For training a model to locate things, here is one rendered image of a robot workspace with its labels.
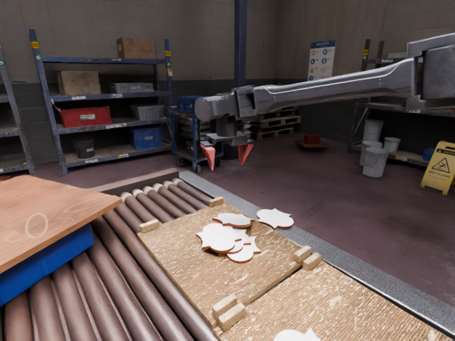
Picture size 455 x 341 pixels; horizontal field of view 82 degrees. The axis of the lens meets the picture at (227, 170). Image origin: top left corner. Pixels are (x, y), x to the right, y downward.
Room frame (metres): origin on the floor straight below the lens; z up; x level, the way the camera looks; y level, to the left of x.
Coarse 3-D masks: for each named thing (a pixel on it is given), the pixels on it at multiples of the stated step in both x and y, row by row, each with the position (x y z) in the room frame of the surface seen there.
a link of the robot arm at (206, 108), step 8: (240, 88) 0.68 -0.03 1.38; (216, 96) 0.68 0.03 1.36; (232, 96) 0.68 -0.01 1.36; (200, 104) 0.65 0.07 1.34; (208, 104) 0.64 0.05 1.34; (216, 104) 0.63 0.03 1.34; (224, 104) 0.65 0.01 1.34; (232, 104) 0.67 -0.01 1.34; (200, 112) 0.65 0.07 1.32; (208, 112) 0.64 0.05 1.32; (216, 112) 0.63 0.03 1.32; (224, 112) 0.65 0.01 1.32; (232, 112) 0.67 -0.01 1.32; (248, 120) 0.66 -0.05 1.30
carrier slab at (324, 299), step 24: (288, 288) 0.47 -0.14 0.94; (312, 288) 0.47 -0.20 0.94; (336, 288) 0.47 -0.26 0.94; (360, 288) 0.47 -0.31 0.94; (264, 312) 0.41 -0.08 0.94; (288, 312) 0.41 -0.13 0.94; (312, 312) 0.41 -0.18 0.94; (336, 312) 0.41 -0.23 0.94; (360, 312) 0.41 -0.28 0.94; (384, 312) 0.41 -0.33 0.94; (216, 336) 0.36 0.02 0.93; (240, 336) 0.36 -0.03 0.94; (264, 336) 0.36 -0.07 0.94; (336, 336) 0.36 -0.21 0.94; (360, 336) 0.36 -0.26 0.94; (384, 336) 0.36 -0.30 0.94; (408, 336) 0.36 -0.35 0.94; (432, 336) 0.36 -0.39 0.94
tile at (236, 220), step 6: (222, 216) 0.77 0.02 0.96; (228, 216) 0.77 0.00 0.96; (234, 216) 0.77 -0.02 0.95; (240, 216) 0.78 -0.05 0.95; (222, 222) 0.71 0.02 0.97; (228, 222) 0.70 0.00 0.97; (234, 222) 0.71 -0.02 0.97; (240, 222) 0.71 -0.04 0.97; (246, 222) 0.71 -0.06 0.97; (252, 222) 0.74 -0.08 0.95
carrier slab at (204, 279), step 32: (192, 224) 0.75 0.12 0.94; (256, 224) 0.75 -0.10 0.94; (160, 256) 0.59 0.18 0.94; (192, 256) 0.59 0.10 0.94; (224, 256) 0.59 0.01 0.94; (256, 256) 0.59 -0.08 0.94; (288, 256) 0.59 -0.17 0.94; (192, 288) 0.47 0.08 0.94; (224, 288) 0.47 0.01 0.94; (256, 288) 0.47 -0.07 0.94
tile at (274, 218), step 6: (264, 210) 0.86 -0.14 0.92; (270, 210) 0.86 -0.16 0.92; (276, 210) 0.86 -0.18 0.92; (258, 216) 0.82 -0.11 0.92; (264, 216) 0.82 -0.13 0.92; (270, 216) 0.82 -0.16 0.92; (276, 216) 0.82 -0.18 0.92; (282, 216) 0.82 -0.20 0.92; (288, 216) 0.82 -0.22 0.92; (264, 222) 0.78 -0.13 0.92; (270, 222) 0.78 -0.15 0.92; (276, 222) 0.78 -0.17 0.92; (282, 222) 0.78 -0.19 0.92; (288, 222) 0.78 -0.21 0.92; (276, 228) 0.76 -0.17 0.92; (282, 228) 0.76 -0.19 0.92
